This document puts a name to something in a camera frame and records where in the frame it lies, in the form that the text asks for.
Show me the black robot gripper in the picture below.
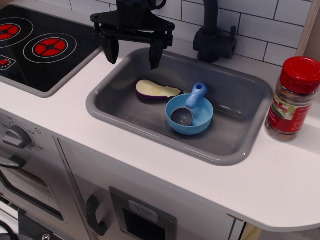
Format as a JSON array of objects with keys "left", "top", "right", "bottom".
[{"left": 90, "top": 0, "right": 175, "bottom": 70}]

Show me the blue handled grey spoon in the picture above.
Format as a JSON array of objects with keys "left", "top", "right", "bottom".
[{"left": 170, "top": 83, "right": 208, "bottom": 126}]

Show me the blue plastic bowl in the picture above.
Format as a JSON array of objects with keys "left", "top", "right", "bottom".
[{"left": 165, "top": 94, "right": 214, "bottom": 135}]

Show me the grey sink basin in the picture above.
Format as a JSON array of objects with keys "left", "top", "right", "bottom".
[{"left": 86, "top": 48, "right": 273, "bottom": 166}]

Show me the toy eggplant half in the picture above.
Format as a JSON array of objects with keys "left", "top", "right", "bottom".
[{"left": 135, "top": 79, "right": 183, "bottom": 100}]

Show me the dark grey toy faucet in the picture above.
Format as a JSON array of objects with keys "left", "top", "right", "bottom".
[{"left": 193, "top": 0, "right": 237, "bottom": 63}]

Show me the black toy stovetop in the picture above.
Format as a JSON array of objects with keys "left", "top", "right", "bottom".
[{"left": 0, "top": 4, "right": 101, "bottom": 98}]

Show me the grey oven knob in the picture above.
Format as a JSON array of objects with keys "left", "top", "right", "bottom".
[{"left": 2, "top": 125, "right": 32, "bottom": 149}]

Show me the red lidded spice jar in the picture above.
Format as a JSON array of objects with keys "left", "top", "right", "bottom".
[{"left": 264, "top": 56, "right": 320, "bottom": 142}]

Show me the toy oven door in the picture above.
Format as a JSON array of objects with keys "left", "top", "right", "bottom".
[{"left": 0, "top": 145, "right": 90, "bottom": 240}]

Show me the grey dishwasher panel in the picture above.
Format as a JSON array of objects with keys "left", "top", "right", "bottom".
[{"left": 109, "top": 186, "right": 177, "bottom": 240}]

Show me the grey oven door handle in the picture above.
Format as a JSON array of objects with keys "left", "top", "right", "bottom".
[{"left": 0, "top": 155, "right": 26, "bottom": 169}]

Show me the dark grey cabinet handle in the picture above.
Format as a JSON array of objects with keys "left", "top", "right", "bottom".
[{"left": 85, "top": 195, "right": 108, "bottom": 237}]

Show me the wooden side post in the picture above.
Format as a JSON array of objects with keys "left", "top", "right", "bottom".
[{"left": 295, "top": 0, "right": 320, "bottom": 62}]

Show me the black cable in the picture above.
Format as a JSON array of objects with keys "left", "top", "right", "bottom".
[{"left": 0, "top": 221, "right": 16, "bottom": 240}]

